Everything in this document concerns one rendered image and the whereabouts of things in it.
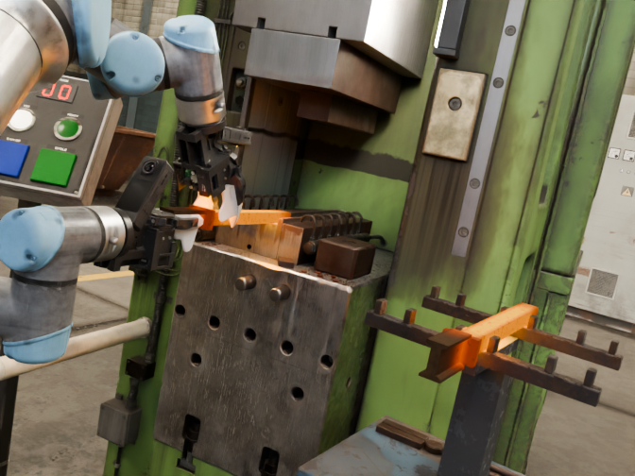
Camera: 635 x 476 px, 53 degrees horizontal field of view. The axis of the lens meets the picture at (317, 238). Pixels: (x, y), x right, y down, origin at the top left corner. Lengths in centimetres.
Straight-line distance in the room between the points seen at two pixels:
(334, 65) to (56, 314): 71
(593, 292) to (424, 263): 518
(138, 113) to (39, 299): 932
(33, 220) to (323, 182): 111
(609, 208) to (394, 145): 483
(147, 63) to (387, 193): 102
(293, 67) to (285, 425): 71
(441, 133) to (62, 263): 79
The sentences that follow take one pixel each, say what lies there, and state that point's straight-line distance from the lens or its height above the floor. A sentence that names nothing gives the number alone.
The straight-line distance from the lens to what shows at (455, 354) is 78.
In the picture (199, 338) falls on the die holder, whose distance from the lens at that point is 137.
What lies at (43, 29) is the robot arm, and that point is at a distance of 60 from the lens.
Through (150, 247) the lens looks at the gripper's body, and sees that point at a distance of 96.
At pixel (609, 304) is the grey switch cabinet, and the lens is 649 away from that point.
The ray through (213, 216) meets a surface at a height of 101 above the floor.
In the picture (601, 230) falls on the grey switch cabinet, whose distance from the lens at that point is 644.
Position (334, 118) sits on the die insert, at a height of 122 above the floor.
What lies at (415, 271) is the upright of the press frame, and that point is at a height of 94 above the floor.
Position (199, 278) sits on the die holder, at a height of 85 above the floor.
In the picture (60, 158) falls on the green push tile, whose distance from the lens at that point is 145.
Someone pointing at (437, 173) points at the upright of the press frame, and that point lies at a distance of 133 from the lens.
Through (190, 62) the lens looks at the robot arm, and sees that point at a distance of 98.
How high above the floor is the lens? 117
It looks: 9 degrees down
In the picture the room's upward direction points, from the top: 11 degrees clockwise
